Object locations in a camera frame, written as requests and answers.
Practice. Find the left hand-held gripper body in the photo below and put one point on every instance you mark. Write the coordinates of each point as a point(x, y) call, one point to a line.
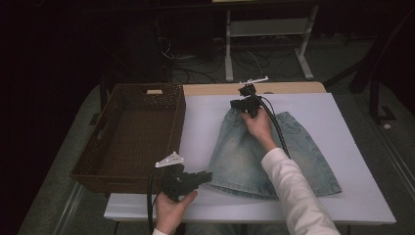
point(173, 181)

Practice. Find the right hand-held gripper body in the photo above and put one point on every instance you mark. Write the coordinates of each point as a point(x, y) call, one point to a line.
point(251, 103)

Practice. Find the light blue denim skirt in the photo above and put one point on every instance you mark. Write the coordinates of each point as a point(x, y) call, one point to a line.
point(238, 160)

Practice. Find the brown woven basket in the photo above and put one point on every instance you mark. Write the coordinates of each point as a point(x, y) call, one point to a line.
point(137, 137)

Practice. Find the person's right hand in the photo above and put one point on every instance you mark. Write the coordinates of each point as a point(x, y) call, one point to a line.
point(259, 129)

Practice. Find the person's left hand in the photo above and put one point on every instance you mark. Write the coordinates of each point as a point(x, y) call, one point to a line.
point(171, 213)

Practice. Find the white metal stand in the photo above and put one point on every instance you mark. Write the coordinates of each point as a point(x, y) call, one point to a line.
point(267, 27)

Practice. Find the white board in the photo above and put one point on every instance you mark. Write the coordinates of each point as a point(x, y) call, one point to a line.
point(342, 130)

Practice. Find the dark metal stand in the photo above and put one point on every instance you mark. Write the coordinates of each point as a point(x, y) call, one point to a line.
point(375, 81)

